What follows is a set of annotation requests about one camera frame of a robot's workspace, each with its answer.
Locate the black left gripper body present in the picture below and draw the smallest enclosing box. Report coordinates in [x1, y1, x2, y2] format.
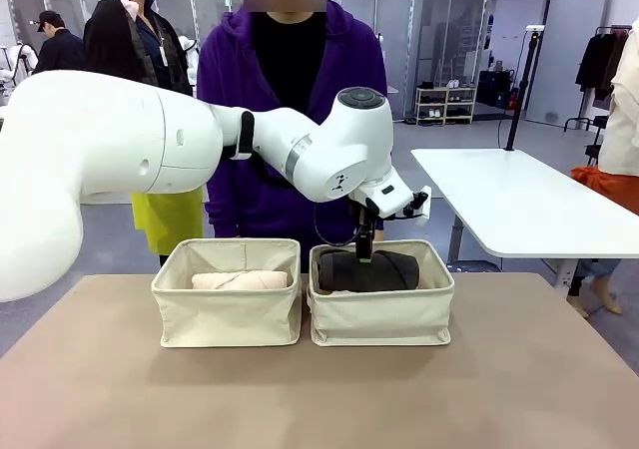
[351, 204, 380, 243]

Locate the dark grey towel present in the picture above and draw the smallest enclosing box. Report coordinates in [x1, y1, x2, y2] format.
[318, 248, 421, 294]

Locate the pink towel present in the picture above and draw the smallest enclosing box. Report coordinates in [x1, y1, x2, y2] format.
[191, 268, 292, 291]

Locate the person's right forearm purple sleeve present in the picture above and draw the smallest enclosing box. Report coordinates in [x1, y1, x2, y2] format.
[205, 182, 244, 238]

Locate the cream fabric basket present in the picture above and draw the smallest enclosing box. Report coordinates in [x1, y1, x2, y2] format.
[151, 237, 304, 349]
[307, 238, 455, 348]

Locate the white side table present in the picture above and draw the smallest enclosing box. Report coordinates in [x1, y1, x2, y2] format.
[409, 148, 639, 300]

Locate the wooden shoe rack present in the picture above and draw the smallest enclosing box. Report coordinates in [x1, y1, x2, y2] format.
[414, 84, 478, 126]

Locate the black luggage pile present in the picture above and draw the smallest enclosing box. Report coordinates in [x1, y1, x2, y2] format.
[476, 69, 515, 109]

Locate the black tripod pole with phone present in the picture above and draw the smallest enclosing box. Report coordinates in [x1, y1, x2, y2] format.
[504, 25, 545, 152]

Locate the person in purple hoodie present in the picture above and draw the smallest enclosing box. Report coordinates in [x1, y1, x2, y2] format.
[196, 0, 389, 244]

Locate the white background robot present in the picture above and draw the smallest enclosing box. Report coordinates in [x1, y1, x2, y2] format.
[179, 37, 200, 87]
[0, 43, 40, 79]

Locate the bystander in cream jacket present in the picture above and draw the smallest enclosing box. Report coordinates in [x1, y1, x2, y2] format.
[566, 19, 639, 318]

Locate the clothes rack with dark coats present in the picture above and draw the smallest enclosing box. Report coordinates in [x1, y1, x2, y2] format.
[574, 24, 633, 104]

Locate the bystander in yellow skirt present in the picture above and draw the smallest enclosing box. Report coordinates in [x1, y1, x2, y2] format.
[82, 0, 206, 269]

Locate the man in black cap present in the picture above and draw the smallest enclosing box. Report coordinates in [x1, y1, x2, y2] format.
[30, 10, 87, 76]

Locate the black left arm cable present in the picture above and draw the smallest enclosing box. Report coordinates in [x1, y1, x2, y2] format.
[312, 202, 358, 248]

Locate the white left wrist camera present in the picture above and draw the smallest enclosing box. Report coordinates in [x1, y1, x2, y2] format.
[398, 185, 433, 226]

